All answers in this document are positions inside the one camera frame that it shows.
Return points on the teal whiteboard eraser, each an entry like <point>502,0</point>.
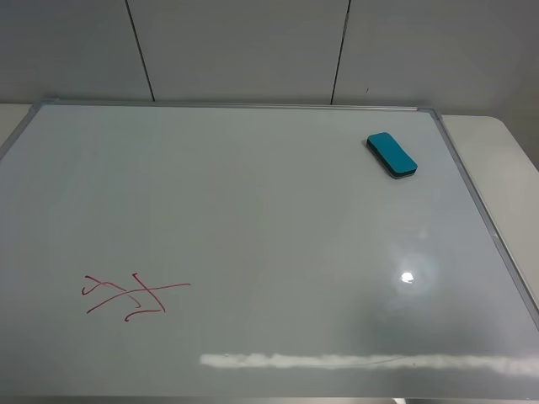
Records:
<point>397,162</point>

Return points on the red marker scribble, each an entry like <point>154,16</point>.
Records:
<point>144,298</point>

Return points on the white whiteboard with aluminium frame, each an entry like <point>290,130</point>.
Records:
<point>313,271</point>

